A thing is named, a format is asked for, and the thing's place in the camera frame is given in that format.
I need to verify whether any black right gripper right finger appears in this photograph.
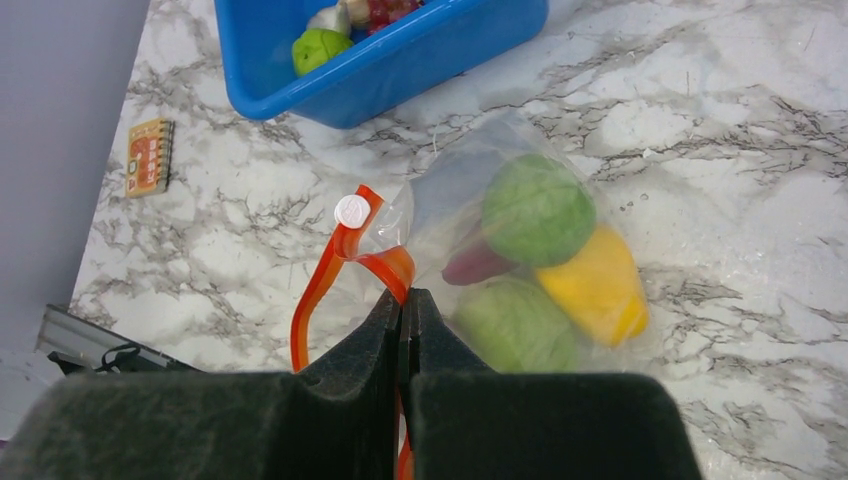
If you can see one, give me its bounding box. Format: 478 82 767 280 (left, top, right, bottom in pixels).
398 289 702 479

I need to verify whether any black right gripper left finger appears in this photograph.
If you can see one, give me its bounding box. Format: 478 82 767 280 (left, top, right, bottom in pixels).
1 294 401 479

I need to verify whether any green cabbage toy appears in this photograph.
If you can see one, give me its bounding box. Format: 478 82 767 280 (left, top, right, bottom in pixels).
450 277 577 373

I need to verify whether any purple sweet potato toy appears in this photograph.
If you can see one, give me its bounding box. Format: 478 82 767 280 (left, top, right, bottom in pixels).
441 222 518 286

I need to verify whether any clear zip bag orange zipper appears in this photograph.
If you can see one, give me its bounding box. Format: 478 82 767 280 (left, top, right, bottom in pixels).
290 113 645 479

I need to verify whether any yellow bell pepper toy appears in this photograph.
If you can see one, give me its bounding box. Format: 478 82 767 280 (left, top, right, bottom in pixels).
534 224 650 347

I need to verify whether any green artichoke toy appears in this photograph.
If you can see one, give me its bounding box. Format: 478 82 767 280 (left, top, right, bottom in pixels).
481 154 597 268

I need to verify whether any orange card tile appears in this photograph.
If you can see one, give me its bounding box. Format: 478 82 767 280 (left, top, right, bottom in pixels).
125 117 174 198

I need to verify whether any green lime toy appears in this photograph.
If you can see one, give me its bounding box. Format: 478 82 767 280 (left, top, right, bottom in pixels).
291 28 354 77

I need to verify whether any blue plastic bin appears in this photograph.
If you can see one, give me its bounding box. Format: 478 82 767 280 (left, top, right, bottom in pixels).
215 0 549 129

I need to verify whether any white garlic toy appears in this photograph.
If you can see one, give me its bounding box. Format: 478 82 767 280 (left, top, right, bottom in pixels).
306 0 370 35

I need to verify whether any red grapes toy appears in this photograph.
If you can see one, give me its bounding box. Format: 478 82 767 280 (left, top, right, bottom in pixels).
367 0 422 35

